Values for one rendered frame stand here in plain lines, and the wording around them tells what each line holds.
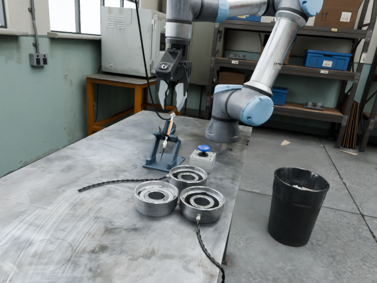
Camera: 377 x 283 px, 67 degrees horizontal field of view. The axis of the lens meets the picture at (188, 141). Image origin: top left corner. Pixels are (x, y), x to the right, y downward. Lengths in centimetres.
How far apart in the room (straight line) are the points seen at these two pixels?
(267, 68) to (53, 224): 83
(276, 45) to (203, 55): 342
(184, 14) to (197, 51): 366
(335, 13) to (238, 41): 135
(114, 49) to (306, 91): 291
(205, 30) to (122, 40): 178
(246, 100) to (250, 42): 361
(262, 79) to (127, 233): 72
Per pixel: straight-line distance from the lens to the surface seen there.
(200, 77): 451
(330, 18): 418
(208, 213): 64
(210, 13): 91
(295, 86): 467
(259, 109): 105
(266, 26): 403
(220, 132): 117
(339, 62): 422
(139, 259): 56
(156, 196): 71
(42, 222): 68
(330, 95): 475
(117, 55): 305
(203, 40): 449
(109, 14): 309
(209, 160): 87
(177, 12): 86
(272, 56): 109
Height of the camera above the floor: 118
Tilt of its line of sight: 19 degrees down
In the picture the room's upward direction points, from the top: 5 degrees clockwise
